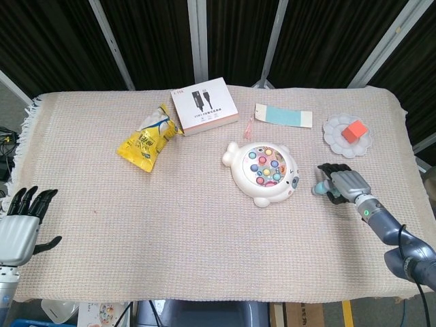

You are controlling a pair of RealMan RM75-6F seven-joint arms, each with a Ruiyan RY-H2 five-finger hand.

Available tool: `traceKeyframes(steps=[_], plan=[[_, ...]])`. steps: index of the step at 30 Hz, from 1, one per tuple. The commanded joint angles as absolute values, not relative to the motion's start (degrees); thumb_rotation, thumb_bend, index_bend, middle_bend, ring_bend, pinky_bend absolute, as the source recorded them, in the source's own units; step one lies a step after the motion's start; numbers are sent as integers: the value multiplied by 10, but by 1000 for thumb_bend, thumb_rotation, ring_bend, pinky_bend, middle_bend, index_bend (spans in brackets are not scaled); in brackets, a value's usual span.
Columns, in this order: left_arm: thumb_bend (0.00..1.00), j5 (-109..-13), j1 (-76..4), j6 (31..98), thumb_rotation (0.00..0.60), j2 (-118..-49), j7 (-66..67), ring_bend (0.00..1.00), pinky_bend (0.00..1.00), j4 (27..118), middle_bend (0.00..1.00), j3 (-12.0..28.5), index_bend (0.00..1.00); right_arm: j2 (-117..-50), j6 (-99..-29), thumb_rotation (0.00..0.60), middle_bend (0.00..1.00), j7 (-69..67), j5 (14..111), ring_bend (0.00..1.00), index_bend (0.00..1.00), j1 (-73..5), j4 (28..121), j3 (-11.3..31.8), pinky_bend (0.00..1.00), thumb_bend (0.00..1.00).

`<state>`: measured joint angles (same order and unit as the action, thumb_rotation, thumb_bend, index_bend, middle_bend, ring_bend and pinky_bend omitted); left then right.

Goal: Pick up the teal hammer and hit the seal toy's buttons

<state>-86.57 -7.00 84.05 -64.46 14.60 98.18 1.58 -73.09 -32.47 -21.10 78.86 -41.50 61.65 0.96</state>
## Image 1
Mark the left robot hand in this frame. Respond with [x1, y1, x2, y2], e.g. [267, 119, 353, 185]
[0, 185, 63, 268]

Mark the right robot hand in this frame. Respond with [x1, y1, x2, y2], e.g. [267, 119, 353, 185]
[317, 163, 372, 206]

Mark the teal cylinder handle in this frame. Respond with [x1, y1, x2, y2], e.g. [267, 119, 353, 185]
[313, 181, 341, 197]

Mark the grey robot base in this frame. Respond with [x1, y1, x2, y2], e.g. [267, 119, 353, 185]
[136, 299, 270, 327]

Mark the white fish pop toy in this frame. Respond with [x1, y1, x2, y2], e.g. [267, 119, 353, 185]
[221, 141, 301, 208]

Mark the white flower paint palette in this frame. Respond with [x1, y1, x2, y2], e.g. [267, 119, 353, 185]
[322, 114, 372, 159]

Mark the orange cube block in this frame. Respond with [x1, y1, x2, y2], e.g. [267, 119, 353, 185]
[341, 119, 369, 144]

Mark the white plastic device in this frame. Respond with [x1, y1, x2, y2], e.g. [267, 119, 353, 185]
[41, 299, 80, 325]

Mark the blue and cream bookmark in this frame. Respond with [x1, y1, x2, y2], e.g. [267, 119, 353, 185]
[253, 103, 313, 129]

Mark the printed white carton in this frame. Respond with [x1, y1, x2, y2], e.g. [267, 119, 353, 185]
[77, 302, 132, 327]

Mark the brown cardboard box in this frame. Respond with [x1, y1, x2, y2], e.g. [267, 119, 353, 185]
[269, 302, 325, 327]

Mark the beige woven tablecloth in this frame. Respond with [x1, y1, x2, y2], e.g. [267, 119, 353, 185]
[8, 84, 436, 303]

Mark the yellow snack bag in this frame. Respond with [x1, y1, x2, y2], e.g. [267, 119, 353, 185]
[116, 103, 185, 174]

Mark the black cable bundle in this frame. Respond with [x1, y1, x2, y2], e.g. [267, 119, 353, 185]
[0, 126, 20, 181]

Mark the white cable product box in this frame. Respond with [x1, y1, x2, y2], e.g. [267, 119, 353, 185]
[170, 77, 239, 137]

